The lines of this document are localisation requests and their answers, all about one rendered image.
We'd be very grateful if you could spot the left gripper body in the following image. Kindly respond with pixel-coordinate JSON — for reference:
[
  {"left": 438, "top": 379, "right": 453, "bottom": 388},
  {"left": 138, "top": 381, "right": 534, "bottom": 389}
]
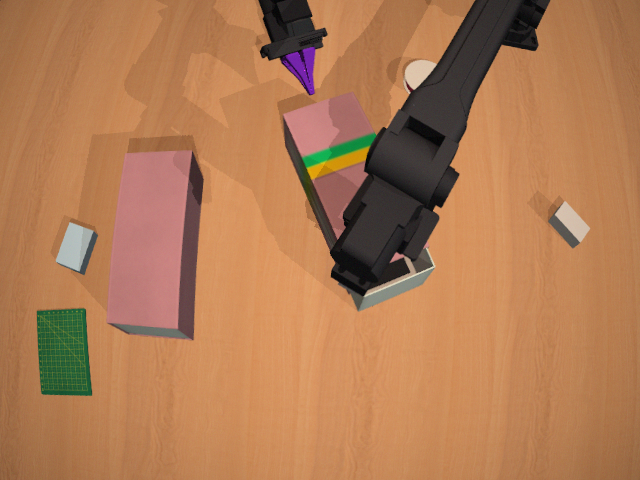
[{"left": 343, "top": 175, "right": 440, "bottom": 262}]

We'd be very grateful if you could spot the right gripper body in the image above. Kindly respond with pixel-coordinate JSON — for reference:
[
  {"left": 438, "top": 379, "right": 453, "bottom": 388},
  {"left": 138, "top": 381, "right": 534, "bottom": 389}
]
[{"left": 260, "top": 28, "right": 328, "bottom": 60}]

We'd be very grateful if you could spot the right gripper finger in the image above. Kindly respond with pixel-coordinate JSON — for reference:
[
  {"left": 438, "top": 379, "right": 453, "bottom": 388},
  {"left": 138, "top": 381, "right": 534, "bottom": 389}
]
[
  {"left": 299, "top": 47, "right": 315, "bottom": 95},
  {"left": 281, "top": 52, "right": 312, "bottom": 95}
]

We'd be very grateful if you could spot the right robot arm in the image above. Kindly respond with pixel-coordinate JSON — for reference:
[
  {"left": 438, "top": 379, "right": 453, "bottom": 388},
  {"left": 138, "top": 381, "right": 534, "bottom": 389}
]
[{"left": 258, "top": 0, "right": 315, "bottom": 43}]

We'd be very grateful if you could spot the green cutting mat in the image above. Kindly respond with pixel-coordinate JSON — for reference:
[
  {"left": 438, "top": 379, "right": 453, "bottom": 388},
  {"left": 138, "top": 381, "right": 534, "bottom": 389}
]
[{"left": 37, "top": 309, "right": 92, "bottom": 396}]

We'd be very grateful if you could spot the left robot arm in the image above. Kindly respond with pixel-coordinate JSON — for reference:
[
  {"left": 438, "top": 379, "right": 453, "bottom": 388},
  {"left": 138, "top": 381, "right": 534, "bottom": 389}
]
[{"left": 330, "top": 0, "right": 550, "bottom": 297}]

